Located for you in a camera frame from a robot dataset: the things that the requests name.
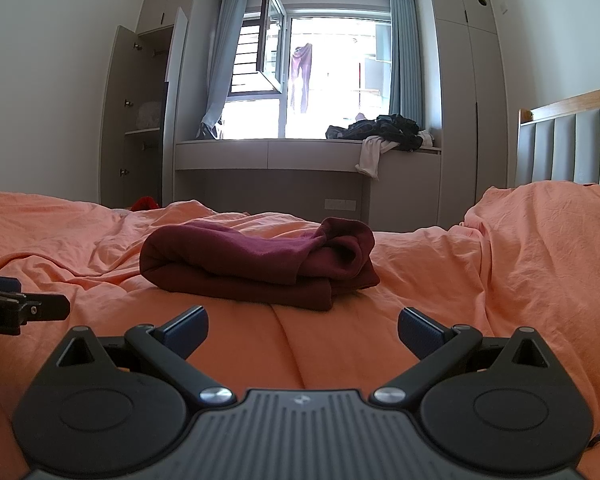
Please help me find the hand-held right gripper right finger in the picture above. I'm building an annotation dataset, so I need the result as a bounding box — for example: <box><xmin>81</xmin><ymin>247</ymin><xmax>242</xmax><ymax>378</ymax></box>
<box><xmin>370</xmin><ymin>306</ymin><xmax>558</xmax><ymax>407</ymax></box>

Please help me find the grey padded headboard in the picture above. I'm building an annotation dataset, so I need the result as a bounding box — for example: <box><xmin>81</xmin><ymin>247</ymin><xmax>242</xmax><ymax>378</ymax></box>
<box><xmin>514</xmin><ymin>82</ymin><xmax>600</xmax><ymax>189</ymax></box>

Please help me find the purple hanging garment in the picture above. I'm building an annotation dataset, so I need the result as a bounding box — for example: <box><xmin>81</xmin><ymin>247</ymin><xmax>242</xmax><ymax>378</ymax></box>
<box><xmin>288</xmin><ymin>42</ymin><xmax>314</xmax><ymax>114</ymax></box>

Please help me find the folded white bedding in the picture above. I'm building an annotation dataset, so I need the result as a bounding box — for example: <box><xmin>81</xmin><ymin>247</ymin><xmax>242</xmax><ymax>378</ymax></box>
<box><xmin>133</xmin><ymin>101</ymin><xmax>164</xmax><ymax>130</ymax></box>

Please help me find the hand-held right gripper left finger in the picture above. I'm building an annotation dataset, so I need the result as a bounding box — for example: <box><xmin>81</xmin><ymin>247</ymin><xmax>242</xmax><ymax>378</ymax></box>
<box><xmin>45</xmin><ymin>305</ymin><xmax>237</xmax><ymax>409</ymax></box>

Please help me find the white cloth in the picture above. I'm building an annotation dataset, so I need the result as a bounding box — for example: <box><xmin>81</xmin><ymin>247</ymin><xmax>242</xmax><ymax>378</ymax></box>
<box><xmin>355</xmin><ymin>136</ymin><xmax>400</xmax><ymax>180</ymax></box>

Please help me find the window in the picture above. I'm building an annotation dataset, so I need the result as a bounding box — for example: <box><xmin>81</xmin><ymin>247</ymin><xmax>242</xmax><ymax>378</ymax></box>
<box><xmin>220</xmin><ymin>0</ymin><xmax>426</xmax><ymax>141</ymax></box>

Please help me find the open grey wardrobe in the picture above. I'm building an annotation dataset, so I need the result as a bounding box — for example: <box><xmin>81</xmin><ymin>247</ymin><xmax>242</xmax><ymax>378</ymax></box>
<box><xmin>99</xmin><ymin>0</ymin><xmax>222</xmax><ymax>209</ymax></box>

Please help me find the maroon long-sleeve shirt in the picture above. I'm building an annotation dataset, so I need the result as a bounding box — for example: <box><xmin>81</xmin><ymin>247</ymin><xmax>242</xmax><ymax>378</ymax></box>
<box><xmin>140</xmin><ymin>217</ymin><xmax>381</xmax><ymax>311</ymax></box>

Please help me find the orange blanket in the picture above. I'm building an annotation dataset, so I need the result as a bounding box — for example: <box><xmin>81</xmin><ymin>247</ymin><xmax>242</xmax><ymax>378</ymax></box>
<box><xmin>0</xmin><ymin>182</ymin><xmax>600</xmax><ymax>480</ymax></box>

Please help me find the grey window bench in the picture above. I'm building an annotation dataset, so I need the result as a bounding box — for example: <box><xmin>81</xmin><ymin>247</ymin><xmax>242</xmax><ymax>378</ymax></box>
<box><xmin>173</xmin><ymin>137</ymin><xmax>444</xmax><ymax>234</ymax></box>

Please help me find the closed grey wardrobe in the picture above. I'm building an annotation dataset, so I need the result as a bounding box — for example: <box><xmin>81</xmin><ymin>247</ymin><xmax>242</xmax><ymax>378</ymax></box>
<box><xmin>422</xmin><ymin>0</ymin><xmax>519</xmax><ymax>234</ymax></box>

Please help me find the pile of dark clothes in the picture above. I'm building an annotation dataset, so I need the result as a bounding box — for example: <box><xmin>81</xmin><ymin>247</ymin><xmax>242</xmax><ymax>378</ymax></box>
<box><xmin>325</xmin><ymin>114</ymin><xmax>434</xmax><ymax>152</ymax></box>

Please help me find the blue-grey curtain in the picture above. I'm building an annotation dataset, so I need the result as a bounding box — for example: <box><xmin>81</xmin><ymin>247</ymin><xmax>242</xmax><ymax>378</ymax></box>
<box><xmin>388</xmin><ymin>0</ymin><xmax>425</xmax><ymax>129</ymax></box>
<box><xmin>196</xmin><ymin>0</ymin><xmax>249</xmax><ymax>140</ymax></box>

